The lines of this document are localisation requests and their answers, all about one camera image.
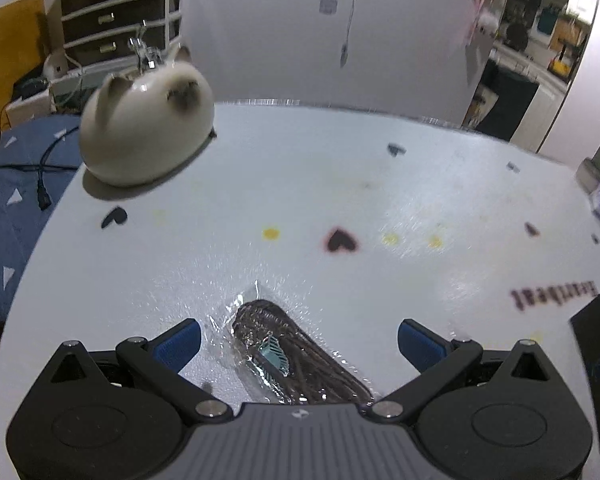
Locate hanging cord with charm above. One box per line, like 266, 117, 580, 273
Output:
338, 0, 371, 69

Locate white plush toy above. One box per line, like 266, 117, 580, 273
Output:
472, 9, 499, 36

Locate black bin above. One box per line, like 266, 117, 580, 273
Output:
472, 59, 541, 144

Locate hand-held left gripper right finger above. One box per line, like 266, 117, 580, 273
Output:
371, 318, 556, 424

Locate pink ribbons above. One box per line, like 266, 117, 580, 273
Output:
449, 0, 504, 51

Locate black box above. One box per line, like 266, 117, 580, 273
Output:
569, 284, 600, 472

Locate round metal tin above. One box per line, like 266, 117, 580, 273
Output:
574, 157, 600, 194

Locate black power cable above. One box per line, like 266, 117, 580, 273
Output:
0, 127, 81, 211

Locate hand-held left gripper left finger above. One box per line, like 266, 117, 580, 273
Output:
45, 318, 233, 424

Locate cream cat figurine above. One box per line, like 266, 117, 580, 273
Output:
78, 45, 216, 189

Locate dark hair tie packet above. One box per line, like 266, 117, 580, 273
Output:
207, 280, 377, 407

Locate white plastic drawer unit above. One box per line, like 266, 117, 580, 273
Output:
59, 0, 184, 64

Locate small white appliance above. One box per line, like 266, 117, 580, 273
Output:
42, 52, 69, 79

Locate printed shopping bag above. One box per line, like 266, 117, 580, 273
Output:
462, 94, 486, 129

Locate white storage box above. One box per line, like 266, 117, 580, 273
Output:
4, 74, 96, 126

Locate teal hanging bag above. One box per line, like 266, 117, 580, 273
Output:
537, 4, 556, 36

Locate yellow wooden board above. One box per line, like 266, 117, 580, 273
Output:
0, 0, 49, 151

